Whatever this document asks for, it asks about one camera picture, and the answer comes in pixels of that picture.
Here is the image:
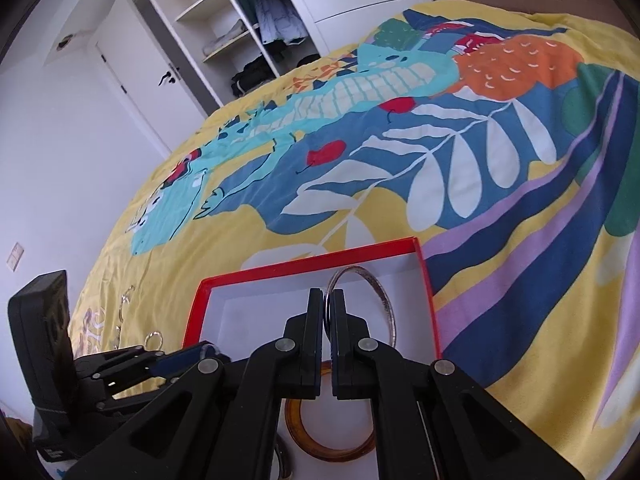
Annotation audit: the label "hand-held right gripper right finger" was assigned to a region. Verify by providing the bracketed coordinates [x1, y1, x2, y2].
[330, 290, 586, 480]

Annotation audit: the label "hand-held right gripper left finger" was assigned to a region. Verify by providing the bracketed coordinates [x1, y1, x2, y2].
[65, 287, 324, 480]

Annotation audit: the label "black door handle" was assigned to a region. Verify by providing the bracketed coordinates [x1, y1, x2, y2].
[157, 62, 182, 87]

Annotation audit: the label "white wardrobe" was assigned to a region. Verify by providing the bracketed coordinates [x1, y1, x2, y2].
[125, 0, 451, 111]

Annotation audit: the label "black folded clothes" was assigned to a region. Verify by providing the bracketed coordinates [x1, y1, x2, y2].
[231, 55, 279, 97]

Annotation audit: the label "hanging grey jacket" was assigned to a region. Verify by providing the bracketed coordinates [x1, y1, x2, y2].
[229, 0, 309, 47]

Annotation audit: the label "red jewelry box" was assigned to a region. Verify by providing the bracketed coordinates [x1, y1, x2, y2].
[182, 236, 442, 480]

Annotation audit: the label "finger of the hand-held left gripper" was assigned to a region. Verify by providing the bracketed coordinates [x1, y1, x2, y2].
[75, 341, 232, 382]
[75, 379, 176, 417]

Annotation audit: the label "white door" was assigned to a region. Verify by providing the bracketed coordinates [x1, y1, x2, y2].
[94, 0, 202, 162]

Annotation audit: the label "plain silver bangle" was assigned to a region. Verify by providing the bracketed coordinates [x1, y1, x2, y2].
[322, 265, 399, 349]

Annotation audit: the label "folded light clothes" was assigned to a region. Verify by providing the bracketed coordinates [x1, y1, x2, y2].
[201, 20, 251, 59]

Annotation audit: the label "printed yellow blanket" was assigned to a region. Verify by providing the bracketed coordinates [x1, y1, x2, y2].
[65, 0, 640, 480]

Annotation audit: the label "amber bangle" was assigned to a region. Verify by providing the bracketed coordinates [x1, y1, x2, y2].
[285, 360, 377, 461]

